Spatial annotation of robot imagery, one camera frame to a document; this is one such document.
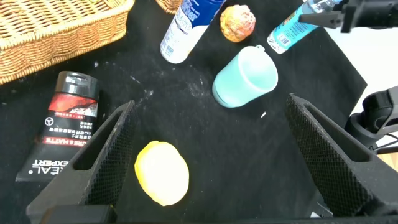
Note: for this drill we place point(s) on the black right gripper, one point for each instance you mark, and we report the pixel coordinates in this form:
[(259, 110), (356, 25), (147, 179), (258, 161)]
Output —
[(370, 14)]

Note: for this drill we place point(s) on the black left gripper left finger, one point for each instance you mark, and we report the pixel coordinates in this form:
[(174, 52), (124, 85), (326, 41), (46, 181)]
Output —
[(93, 174)]

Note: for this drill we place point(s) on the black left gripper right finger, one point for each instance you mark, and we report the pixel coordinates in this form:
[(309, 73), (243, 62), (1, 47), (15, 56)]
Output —
[(335, 161)]

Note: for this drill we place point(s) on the clear water bottle teal label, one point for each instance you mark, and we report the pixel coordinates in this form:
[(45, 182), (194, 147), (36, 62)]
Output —
[(289, 31)]

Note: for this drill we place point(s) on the brown round bread bun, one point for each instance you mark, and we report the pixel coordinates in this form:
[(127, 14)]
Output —
[(237, 23)]

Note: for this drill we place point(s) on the teal plastic cup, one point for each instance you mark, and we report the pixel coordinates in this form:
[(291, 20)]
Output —
[(245, 77)]

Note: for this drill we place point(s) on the white bottle with blue cap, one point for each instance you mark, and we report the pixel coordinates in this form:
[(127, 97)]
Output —
[(183, 31)]

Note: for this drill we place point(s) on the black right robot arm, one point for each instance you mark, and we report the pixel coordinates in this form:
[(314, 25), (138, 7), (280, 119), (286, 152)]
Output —
[(373, 118)]

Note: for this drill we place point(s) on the wicker basket holding kitchen toys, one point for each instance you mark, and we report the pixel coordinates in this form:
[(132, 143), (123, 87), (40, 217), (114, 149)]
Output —
[(46, 31)]

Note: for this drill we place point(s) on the wicker basket holding food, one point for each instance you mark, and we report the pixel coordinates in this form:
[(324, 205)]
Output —
[(169, 6)]

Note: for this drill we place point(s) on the black face wash tube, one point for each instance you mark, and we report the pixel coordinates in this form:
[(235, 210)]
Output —
[(65, 124)]

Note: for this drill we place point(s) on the yellow lemon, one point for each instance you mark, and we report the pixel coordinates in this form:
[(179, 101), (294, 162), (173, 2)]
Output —
[(163, 174)]

